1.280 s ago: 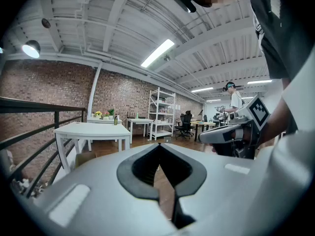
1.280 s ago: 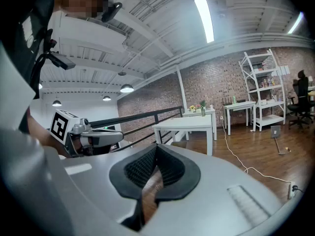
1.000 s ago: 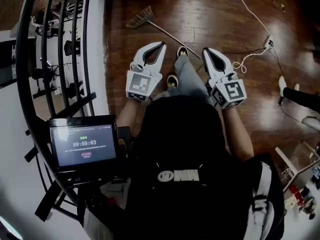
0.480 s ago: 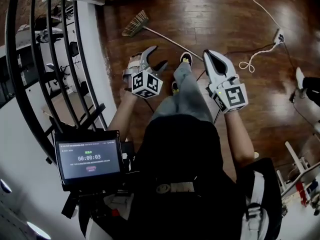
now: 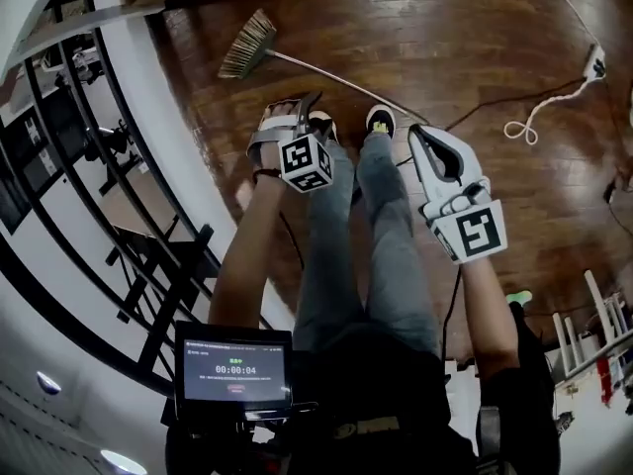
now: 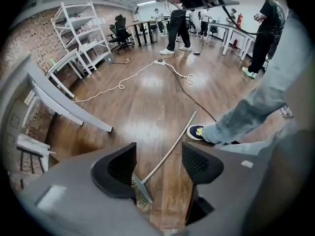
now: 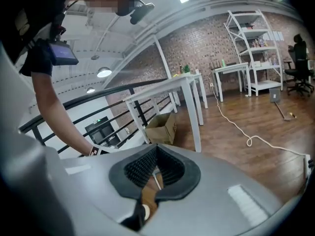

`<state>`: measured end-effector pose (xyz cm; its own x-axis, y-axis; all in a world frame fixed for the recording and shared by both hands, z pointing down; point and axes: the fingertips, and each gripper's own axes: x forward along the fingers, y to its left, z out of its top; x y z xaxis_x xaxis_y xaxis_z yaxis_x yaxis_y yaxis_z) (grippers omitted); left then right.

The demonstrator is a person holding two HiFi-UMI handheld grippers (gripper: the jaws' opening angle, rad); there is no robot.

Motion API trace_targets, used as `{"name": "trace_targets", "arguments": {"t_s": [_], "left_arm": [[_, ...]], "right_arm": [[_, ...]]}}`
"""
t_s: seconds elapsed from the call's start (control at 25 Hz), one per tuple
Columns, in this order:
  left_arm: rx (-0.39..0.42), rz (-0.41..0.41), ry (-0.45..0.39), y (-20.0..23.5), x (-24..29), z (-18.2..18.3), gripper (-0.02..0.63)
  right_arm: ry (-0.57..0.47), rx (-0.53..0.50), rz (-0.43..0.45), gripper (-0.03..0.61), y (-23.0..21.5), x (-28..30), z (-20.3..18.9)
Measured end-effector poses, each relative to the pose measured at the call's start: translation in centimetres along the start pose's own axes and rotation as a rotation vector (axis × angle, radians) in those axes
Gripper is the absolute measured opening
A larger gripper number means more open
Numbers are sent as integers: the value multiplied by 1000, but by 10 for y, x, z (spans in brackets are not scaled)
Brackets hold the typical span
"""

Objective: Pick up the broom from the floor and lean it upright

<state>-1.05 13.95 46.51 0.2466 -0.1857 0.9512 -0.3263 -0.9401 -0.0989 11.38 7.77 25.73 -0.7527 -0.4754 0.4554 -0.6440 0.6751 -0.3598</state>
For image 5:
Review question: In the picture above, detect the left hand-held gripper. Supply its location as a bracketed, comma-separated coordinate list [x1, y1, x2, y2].
[245, 91, 335, 195]

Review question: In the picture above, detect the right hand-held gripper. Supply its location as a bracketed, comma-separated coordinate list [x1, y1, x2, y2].
[407, 123, 510, 266]

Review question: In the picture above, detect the straw broom with metal handle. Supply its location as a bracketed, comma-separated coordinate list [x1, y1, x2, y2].
[217, 8, 432, 124]

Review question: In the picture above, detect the person's right forearm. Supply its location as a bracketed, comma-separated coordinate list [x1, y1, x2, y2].
[457, 253, 521, 383]

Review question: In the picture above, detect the person's left forearm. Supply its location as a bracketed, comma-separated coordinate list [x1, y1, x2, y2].
[207, 169, 289, 327]

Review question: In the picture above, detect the dark wooden floor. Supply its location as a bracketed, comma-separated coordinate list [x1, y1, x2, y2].
[146, 0, 633, 360]

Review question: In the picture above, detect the person's right hand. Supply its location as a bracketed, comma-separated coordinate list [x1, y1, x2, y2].
[438, 176, 494, 217]

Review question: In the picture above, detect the person's left hand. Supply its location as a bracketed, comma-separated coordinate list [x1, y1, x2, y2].
[253, 99, 299, 179]

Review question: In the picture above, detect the person's left white shoe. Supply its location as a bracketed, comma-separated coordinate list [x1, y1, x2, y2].
[306, 109, 340, 143]

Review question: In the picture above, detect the person's white shoe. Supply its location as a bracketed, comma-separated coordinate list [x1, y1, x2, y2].
[306, 109, 340, 143]
[364, 104, 399, 139]

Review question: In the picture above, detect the person's right white shoe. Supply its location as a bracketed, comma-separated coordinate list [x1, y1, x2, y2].
[364, 104, 399, 139]

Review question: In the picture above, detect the person's right leg in jeans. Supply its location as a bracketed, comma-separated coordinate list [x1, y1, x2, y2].
[355, 132, 442, 358]

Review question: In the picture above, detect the person's leg in jeans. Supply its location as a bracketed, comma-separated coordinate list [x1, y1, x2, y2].
[355, 132, 442, 358]
[292, 139, 370, 353]

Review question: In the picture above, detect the person's left leg in jeans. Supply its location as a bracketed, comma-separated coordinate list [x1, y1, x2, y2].
[292, 139, 370, 353]

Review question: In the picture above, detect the white power strip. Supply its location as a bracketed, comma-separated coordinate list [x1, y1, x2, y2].
[582, 44, 608, 82]

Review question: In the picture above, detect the black metal railing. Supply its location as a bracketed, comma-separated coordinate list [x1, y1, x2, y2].
[0, 0, 226, 401]

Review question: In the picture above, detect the person's black shirt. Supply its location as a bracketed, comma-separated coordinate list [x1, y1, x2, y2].
[165, 300, 563, 475]

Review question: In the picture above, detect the black chest-mounted screen device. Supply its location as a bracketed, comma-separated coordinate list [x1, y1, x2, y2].
[172, 320, 295, 414]

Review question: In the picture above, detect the round white lamp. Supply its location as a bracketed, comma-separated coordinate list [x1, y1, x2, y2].
[100, 449, 148, 475]
[36, 370, 64, 396]

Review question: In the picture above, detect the thin black floor cable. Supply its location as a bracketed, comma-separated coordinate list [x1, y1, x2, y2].
[395, 77, 588, 167]

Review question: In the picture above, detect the white power cable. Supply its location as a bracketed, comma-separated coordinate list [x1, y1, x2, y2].
[502, 0, 603, 146]

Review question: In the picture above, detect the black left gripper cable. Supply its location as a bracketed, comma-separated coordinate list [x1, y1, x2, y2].
[277, 209, 307, 272]

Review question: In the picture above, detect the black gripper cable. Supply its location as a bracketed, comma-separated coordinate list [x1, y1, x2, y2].
[441, 263, 465, 348]
[277, 209, 307, 272]

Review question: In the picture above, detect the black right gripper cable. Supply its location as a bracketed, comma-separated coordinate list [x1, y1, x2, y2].
[441, 263, 465, 348]

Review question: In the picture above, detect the white frame rack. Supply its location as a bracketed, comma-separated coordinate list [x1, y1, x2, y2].
[550, 268, 633, 396]

